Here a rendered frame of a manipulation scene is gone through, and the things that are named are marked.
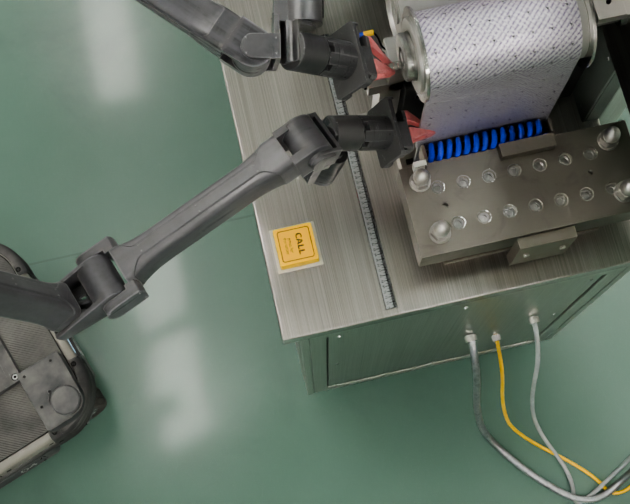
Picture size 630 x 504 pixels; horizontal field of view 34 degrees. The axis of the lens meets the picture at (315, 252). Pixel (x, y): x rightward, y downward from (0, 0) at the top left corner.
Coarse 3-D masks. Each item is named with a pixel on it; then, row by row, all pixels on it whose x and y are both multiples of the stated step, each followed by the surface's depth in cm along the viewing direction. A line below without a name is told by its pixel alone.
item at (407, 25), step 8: (576, 0) 154; (584, 8) 154; (584, 16) 154; (408, 24) 155; (584, 24) 154; (584, 32) 154; (416, 40) 152; (584, 40) 155; (416, 48) 152; (584, 48) 156; (416, 56) 154; (416, 80) 159; (416, 88) 160
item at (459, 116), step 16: (544, 80) 163; (560, 80) 164; (480, 96) 163; (496, 96) 165; (512, 96) 166; (528, 96) 168; (544, 96) 169; (432, 112) 165; (448, 112) 167; (464, 112) 168; (480, 112) 170; (496, 112) 172; (512, 112) 173; (528, 112) 175; (544, 112) 177; (432, 128) 172; (448, 128) 174; (464, 128) 176; (480, 128) 177; (496, 128) 179; (416, 144) 178
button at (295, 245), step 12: (288, 228) 185; (300, 228) 185; (276, 240) 185; (288, 240) 185; (300, 240) 185; (312, 240) 184; (288, 252) 184; (300, 252) 184; (312, 252) 184; (288, 264) 184; (300, 264) 185
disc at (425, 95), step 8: (408, 8) 155; (408, 16) 156; (416, 24) 152; (416, 32) 152; (424, 48) 151; (424, 56) 151; (424, 64) 152; (424, 72) 153; (424, 80) 154; (424, 88) 156; (424, 96) 157
